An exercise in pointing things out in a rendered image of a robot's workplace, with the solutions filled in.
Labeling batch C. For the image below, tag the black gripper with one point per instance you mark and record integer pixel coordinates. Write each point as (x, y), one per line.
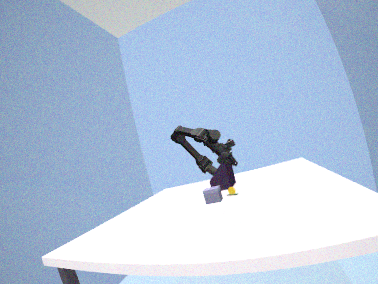
(224, 156)

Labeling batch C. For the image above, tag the gold coin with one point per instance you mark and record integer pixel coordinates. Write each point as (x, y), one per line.
(231, 190)

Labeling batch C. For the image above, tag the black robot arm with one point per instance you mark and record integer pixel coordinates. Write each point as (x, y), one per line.
(208, 137)

